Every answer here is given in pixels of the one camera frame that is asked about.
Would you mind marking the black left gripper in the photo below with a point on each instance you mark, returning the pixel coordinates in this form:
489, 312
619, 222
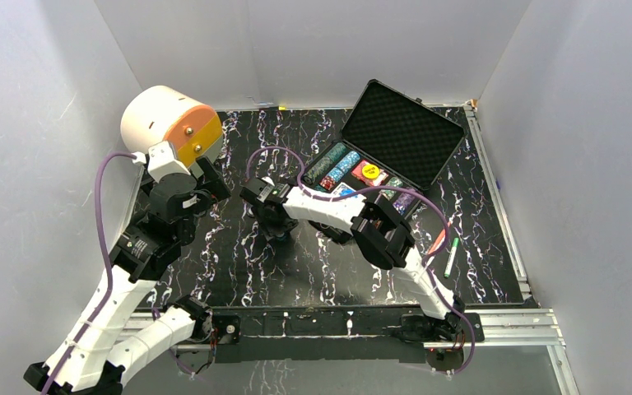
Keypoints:
206, 178

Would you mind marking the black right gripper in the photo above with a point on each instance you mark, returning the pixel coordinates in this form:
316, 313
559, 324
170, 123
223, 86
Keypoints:
270, 230

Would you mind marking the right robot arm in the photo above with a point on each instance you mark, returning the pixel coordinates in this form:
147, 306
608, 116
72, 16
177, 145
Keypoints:
383, 236

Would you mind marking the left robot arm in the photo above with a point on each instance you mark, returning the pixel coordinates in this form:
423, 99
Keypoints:
93, 359

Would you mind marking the blue card deck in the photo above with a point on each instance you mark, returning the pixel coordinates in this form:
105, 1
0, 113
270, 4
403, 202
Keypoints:
343, 190

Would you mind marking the white cylindrical drawer box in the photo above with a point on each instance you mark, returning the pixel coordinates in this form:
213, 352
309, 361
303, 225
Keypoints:
171, 130

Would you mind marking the yellow dealer button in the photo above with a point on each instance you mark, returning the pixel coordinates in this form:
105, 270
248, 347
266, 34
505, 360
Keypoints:
370, 171

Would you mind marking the black poker chip case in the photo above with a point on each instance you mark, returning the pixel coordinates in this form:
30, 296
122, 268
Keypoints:
408, 141

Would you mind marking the black front mounting bar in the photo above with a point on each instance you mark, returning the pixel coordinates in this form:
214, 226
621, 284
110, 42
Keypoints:
385, 332

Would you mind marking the red marker pen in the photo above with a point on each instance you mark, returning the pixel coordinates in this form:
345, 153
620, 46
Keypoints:
441, 240

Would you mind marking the green marker pen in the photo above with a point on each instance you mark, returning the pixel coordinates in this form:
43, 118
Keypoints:
451, 258

